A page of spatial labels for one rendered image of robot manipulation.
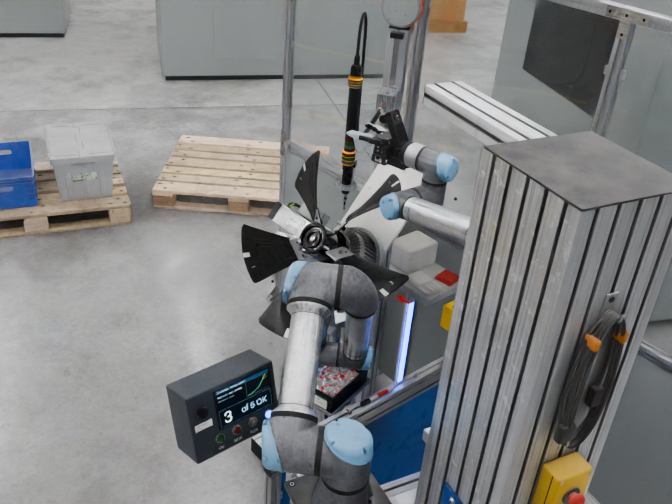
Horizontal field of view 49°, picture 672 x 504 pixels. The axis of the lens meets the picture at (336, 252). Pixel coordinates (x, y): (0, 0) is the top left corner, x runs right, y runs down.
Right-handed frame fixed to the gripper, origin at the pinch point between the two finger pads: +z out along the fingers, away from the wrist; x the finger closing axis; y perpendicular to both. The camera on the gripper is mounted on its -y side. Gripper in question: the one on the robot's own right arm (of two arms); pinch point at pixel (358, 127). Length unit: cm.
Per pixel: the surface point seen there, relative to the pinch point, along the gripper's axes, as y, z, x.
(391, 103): 12, 25, 53
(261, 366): 41, -26, -67
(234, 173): 152, 233, 166
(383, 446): 107, -32, -12
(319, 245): 44.2, 8.0, -5.3
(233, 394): 45, -25, -76
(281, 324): 70, 9, -22
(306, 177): 33.9, 32.9, 14.7
